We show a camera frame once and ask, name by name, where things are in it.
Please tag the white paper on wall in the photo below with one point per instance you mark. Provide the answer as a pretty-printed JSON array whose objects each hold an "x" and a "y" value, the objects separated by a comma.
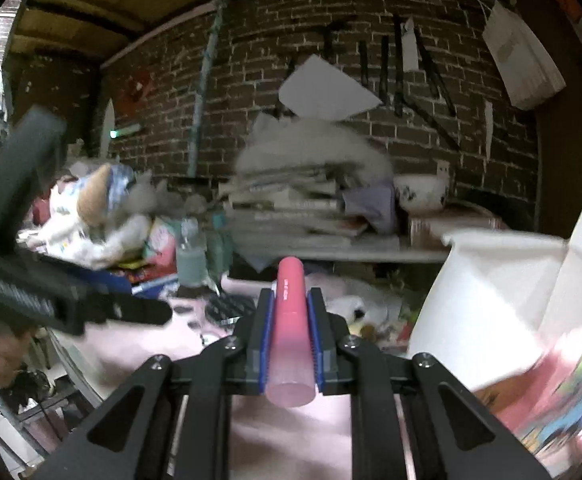
[{"x": 318, "y": 90}]

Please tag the stack of books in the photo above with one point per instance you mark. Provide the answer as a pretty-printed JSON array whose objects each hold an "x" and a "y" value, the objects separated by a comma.
[{"x": 294, "y": 209}]

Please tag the pink cartoon cardboard box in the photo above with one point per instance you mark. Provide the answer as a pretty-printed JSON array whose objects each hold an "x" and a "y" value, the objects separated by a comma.
[{"x": 504, "y": 316}]

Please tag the pink desk mat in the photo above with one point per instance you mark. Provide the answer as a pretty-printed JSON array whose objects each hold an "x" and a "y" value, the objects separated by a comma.
[{"x": 204, "y": 418}]

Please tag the purple cloth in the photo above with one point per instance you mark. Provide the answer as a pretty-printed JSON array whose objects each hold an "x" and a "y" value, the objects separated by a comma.
[{"x": 374, "y": 203}]

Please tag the pink kotex pack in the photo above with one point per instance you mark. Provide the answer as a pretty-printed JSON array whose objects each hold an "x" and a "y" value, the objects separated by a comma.
[{"x": 160, "y": 246}]

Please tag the clear liquid bottle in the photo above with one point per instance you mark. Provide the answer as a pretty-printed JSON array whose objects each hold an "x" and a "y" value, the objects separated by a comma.
[{"x": 191, "y": 253}]

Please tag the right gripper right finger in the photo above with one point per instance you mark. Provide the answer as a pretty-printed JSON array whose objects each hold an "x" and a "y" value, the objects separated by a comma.
[{"x": 325, "y": 350}]

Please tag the panda ceramic bowl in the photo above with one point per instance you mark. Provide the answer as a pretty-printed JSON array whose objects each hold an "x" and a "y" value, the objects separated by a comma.
[{"x": 421, "y": 193}]

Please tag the white plush toy with cap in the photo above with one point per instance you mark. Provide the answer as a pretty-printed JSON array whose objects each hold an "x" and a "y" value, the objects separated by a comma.
[{"x": 93, "y": 223}]

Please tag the pink cosmetic tube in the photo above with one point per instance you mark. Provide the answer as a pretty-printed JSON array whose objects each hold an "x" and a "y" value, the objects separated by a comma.
[{"x": 290, "y": 375}]

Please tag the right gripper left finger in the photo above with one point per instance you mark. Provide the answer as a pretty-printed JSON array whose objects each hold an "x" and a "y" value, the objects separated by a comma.
[{"x": 266, "y": 339}]

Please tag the teal bottle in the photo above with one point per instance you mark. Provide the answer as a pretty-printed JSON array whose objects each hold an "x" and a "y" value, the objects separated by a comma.
[{"x": 219, "y": 252}]

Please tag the panda plush toy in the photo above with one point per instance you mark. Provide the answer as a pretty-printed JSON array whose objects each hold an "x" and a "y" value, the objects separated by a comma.
[{"x": 351, "y": 308}]

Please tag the white fluffy fur piece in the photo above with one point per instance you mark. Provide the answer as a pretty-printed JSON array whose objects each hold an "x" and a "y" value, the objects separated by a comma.
[{"x": 311, "y": 142}]

